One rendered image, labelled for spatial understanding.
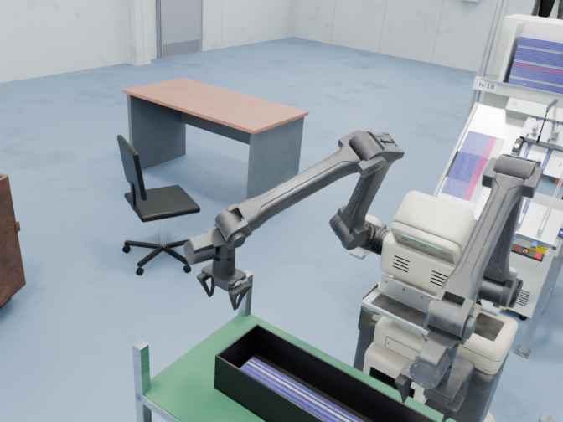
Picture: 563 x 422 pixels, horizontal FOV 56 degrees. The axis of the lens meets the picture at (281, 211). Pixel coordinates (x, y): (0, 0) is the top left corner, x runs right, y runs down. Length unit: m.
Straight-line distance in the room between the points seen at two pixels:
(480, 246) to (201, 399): 0.79
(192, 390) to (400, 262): 0.72
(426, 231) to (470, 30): 10.15
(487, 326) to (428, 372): 1.12
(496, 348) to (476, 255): 0.97
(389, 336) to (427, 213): 0.48
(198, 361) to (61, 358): 1.59
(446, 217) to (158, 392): 0.91
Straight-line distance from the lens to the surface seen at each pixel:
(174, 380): 1.51
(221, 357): 1.43
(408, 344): 1.84
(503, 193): 1.21
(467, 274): 1.10
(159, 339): 3.10
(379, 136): 1.37
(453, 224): 1.55
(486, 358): 2.08
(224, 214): 1.27
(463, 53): 11.66
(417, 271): 1.68
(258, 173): 4.15
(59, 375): 2.99
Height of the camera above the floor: 2.01
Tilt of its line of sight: 27 degrees down
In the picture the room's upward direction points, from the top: 5 degrees clockwise
